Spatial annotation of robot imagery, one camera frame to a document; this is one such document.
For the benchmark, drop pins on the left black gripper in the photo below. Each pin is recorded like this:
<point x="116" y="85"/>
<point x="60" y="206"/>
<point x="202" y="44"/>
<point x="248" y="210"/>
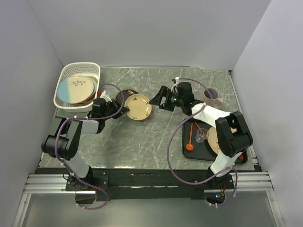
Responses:
<point x="113" y="102"/>

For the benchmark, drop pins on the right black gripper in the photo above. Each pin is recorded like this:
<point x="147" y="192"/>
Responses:
<point x="167" y="92"/>

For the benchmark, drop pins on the black round plate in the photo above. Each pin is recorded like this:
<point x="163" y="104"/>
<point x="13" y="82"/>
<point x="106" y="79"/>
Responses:
<point x="126" y="93"/>

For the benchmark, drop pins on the yellow round plate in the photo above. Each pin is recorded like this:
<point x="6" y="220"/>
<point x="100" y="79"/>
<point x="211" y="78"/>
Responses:
<point x="139" y="107"/>

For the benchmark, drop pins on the cream plate with blue leaves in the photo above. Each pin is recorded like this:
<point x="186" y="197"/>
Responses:
<point x="75" y="89"/>

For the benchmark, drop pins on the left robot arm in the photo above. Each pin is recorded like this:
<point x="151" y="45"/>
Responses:
<point x="63" y="136"/>

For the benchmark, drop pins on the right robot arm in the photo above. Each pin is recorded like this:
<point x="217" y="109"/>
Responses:
<point x="234" y="136"/>

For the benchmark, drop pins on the white perforated plastic bin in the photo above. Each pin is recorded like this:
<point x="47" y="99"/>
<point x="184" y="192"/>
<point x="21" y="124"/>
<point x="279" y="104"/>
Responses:
<point x="73" y="69"/>

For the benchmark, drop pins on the clear plastic cup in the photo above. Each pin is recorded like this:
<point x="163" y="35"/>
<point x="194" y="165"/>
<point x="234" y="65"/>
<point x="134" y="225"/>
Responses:
<point x="201" y="135"/>

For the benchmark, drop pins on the orange plastic spoon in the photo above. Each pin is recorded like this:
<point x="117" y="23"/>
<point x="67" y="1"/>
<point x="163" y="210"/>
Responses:
<point x="189" y="145"/>

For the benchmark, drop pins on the pink mug purple inside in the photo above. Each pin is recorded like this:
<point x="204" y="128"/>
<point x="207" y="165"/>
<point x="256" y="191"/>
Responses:
<point x="211" y="97"/>

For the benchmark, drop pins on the black plastic tray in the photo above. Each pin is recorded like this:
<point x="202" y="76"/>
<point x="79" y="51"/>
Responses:
<point x="201" y="151"/>

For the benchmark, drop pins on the tan oval plate on tray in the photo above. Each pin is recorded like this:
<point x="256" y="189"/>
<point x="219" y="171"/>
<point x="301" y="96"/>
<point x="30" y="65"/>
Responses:
<point x="213" y="140"/>

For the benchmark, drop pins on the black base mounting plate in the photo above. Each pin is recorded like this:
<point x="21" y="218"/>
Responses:
<point x="144" y="184"/>

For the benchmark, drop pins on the aluminium rail frame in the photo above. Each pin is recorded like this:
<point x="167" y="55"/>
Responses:
<point x="251" y="203"/>

